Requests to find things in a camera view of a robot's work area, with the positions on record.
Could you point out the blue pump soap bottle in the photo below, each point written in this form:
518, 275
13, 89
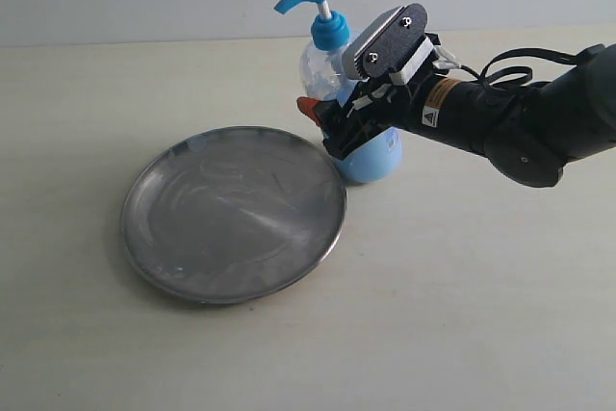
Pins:
322, 77

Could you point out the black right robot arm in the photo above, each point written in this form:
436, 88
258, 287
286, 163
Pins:
528, 130

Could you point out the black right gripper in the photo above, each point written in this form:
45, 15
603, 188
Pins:
373, 106

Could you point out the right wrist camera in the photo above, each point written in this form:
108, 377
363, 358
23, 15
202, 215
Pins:
394, 46

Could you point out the round steel plate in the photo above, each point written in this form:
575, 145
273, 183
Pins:
232, 214

